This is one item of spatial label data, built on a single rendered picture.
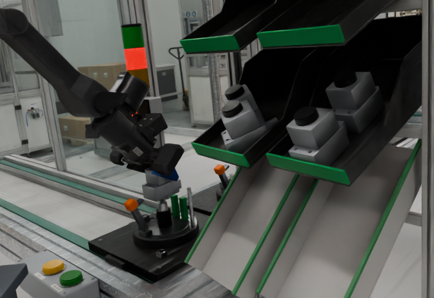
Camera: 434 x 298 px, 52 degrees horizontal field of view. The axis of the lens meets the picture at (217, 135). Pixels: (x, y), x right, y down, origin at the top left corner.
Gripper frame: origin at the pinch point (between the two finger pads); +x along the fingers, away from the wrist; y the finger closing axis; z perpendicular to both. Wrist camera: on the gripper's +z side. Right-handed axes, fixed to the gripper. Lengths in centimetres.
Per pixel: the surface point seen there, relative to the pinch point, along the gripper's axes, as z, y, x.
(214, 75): 81, 81, 60
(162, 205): -5.8, -0.7, 4.9
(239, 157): -2.1, -32.1, -13.5
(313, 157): -0.8, -43.4, -14.0
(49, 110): 14, 75, 3
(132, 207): -9.9, -0.9, -1.6
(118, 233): -14.1, 9.8, 6.8
